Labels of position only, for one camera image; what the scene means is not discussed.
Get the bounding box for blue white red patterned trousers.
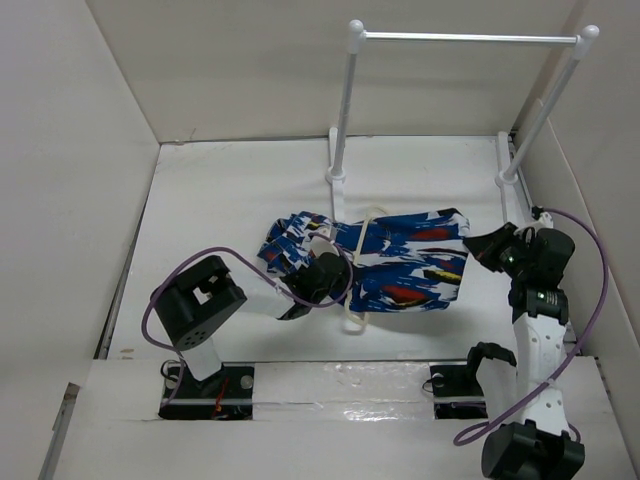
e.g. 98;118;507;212
257;208;470;313

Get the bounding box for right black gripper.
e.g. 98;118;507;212
466;221;533;280

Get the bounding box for white clothes rack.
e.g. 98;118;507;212
324;19;602;220

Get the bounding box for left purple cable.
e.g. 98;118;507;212
141;244;357;406

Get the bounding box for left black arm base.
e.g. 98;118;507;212
158;360;255;421

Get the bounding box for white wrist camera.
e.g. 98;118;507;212
309;226;337;257
518;206;554;234

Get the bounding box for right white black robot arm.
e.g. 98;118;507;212
462;223;585;479

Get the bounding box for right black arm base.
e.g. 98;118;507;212
422;342;516;420

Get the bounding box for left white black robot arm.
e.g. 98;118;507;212
150;252;353;397

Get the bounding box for cream plastic hanger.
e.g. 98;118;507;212
342;205;389;336

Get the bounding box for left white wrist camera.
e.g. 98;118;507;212
309;226;337;257

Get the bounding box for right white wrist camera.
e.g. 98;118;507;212
518;206;554;234

